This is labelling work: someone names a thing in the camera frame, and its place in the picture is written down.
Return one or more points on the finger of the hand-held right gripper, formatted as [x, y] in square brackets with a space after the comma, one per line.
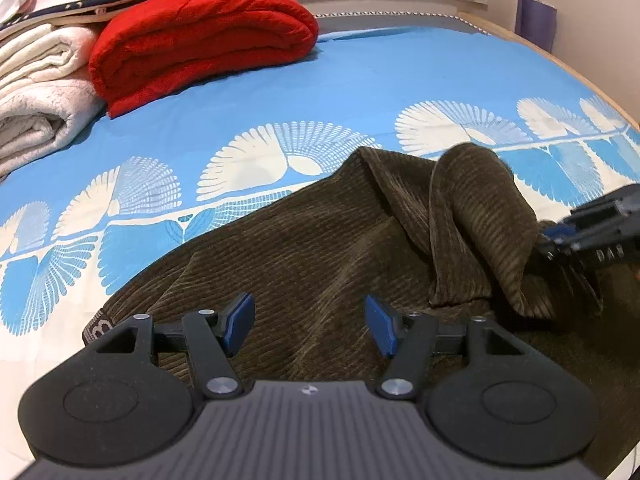
[557, 234]

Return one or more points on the white fleece folded blanket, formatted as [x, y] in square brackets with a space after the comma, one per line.
[40, 120]

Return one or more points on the purple wall panel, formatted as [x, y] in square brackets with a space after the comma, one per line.
[535, 22]

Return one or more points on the red folded blanket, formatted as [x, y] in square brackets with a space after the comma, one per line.
[200, 35]

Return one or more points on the white headboard shelf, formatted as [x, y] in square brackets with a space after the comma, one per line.
[380, 2]

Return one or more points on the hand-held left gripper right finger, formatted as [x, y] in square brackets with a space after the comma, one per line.
[380, 326]

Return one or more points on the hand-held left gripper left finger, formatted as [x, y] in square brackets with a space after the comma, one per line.
[239, 321]

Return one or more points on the blue white patterned bed sheet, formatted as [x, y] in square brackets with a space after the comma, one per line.
[400, 75]

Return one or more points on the wooden bed frame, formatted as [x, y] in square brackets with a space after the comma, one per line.
[550, 55]

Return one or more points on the cream folded blanket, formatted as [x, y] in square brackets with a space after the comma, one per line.
[35, 55]

